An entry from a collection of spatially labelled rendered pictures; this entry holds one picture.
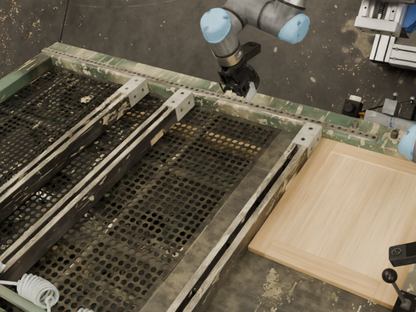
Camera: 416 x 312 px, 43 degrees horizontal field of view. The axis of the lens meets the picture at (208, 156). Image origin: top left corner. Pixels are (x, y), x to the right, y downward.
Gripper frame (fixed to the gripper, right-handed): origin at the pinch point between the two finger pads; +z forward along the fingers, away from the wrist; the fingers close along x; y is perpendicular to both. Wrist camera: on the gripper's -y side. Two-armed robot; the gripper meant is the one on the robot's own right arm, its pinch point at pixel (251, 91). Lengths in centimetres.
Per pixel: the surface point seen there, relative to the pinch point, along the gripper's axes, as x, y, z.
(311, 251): 29, 35, 23
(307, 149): 11.9, -1.2, 32.9
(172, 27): -124, -88, 102
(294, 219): 19.5, 25.9, 26.1
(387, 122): 30, -28, 50
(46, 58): -127, -13, 37
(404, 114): 36, -31, 46
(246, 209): 7.1, 30.2, 17.9
